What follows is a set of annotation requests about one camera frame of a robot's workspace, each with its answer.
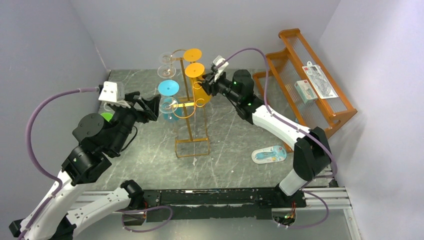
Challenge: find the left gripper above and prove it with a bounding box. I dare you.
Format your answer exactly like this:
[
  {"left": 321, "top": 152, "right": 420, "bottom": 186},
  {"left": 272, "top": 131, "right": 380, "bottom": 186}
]
[{"left": 111, "top": 91, "right": 163, "bottom": 155}]

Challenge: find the clear flute glass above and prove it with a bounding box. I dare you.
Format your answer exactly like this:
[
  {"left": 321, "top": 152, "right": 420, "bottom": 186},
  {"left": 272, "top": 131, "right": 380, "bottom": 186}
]
[{"left": 159, "top": 96, "right": 181, "bottom": 134}]

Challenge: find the orange plastic goblet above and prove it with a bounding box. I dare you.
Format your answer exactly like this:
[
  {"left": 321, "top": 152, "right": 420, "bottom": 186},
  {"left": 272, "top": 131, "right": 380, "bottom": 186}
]
[
  {"left": 182, "top": 48, "right": 203, "bottom": 63},
  {"left": 184, "top": 62, "right": 212, "bottom": 108}
]

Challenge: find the blue plastic goblet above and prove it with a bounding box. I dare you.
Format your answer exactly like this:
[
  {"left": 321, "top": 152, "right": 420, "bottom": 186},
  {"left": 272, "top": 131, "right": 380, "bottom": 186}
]
[{"left": 158, "top": 79, "right": 183, "bottom": 124}]

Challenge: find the orange plastic goblet front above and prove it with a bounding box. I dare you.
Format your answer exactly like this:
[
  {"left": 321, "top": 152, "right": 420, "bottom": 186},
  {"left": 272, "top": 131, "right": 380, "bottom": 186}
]
[{"left": 182, "top": 48, "right": 203, "bottom": 63}]

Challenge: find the clear wine glass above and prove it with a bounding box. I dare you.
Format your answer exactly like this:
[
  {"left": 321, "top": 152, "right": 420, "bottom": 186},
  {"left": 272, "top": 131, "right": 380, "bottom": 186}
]
[
  {"left": 158, "top": 51, "right": 176, "bottom": 65},
  {"left": 157, "top": 65, "right": 176, "bottom": 79}
]

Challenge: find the green plastic goblet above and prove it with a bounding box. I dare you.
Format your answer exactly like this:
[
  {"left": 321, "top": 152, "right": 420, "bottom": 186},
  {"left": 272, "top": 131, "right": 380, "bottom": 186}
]
[{"left": 100, "top": 112, "right": 113, "bottom": 122}]

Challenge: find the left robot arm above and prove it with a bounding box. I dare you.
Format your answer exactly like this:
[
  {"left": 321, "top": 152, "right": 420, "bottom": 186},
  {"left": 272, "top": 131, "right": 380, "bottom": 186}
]
[{"left": 9, "top": 91, "right": 161, "bottom": 240}]

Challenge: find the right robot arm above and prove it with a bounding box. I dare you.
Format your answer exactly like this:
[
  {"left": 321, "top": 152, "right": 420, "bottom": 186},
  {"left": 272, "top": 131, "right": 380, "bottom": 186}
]
[{"left": 200, "top": 69, "right": 332, "bottom": 208}]

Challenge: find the orange wooden shelf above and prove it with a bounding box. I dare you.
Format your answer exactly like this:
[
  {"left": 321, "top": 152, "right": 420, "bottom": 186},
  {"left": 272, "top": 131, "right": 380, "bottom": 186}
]
[{"left": 253, "top": 28, "right": 358, "bottom": 138}]

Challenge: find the small teal box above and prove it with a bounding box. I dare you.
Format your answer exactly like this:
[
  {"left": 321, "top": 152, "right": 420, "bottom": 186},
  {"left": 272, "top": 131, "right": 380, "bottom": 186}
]
[{"left": 294, "top": 80, "right": 318, "bottom": 104}]

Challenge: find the toothbrush blister pack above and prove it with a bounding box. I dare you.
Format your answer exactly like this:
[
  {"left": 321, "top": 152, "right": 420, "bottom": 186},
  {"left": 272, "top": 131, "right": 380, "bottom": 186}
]
[{"left": 251, "top": 145, "right": 287, "bottom": 164}]

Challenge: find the white blister package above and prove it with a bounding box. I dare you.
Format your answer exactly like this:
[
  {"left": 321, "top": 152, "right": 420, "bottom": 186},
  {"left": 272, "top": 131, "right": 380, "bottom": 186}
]
[{"left": 302, "top": 61, "right": 339, "bottom": 99}]

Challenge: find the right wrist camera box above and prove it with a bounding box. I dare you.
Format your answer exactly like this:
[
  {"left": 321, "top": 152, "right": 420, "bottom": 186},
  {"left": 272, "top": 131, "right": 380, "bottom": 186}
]
[{"left": 211, "top": 55, "right": 229, "bottom": 82}]

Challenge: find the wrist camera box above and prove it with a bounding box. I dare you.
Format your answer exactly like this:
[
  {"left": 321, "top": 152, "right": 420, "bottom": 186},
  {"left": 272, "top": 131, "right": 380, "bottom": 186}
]
[
  {"left": 98, "top": 81, "right": 128, "bottom": 107},
  {"left": 211, "top": 55, "right": 229, "bottom": 82}
]

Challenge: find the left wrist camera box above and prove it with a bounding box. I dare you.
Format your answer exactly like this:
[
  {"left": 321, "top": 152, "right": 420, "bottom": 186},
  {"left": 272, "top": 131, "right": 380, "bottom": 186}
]
[{"left": 98, "top": 81, "right": 128, "bottom": 107}]

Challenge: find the clear glass by wall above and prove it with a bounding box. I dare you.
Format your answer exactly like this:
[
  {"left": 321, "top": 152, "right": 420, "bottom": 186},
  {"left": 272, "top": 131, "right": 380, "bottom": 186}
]
[{"left": 102, "top": 102, "right": 113, "bottom": 112}]

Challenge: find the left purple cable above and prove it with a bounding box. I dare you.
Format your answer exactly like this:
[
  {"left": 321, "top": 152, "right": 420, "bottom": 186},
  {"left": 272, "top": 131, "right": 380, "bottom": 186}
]
[{"left": 18, "top": 87, "right": 100, "bottom": 240}]

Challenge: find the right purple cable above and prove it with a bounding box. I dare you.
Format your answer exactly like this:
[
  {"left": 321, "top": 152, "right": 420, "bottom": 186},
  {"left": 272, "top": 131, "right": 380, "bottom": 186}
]
[{"left": 215, "top": 47, "right": 339, "bottom": 230}]

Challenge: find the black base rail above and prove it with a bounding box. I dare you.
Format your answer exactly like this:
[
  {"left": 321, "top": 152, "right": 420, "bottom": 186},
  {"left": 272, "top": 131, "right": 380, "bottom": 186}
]
[{"left": 124, "top": 187, "right": 307, "bottom": 222}]

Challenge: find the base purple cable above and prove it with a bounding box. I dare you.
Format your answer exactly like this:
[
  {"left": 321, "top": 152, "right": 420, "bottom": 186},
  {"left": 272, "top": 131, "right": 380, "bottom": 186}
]
[{"left": 120, "top": 205, "right": 174, "bottom": 233}]

